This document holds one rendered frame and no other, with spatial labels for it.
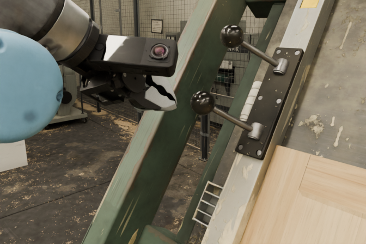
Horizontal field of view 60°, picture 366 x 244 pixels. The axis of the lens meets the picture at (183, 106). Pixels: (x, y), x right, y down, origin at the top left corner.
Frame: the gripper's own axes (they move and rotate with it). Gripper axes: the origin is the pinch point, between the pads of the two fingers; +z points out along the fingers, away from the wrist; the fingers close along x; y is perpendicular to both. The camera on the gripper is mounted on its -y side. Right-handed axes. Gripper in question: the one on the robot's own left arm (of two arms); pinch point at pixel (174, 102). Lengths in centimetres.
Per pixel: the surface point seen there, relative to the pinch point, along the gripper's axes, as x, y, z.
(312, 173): 10.6, -19.4, 10.2
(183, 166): -74, 178, 248
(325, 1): -19.6, -23.9, 8.5
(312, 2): -19.9, -21.8, 8.0
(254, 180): 11.8, -11.2, 8.1
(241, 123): 4.0, -10.7, 4.0
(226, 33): -8.0, -11.5, -3.7
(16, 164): -52, 329, 137
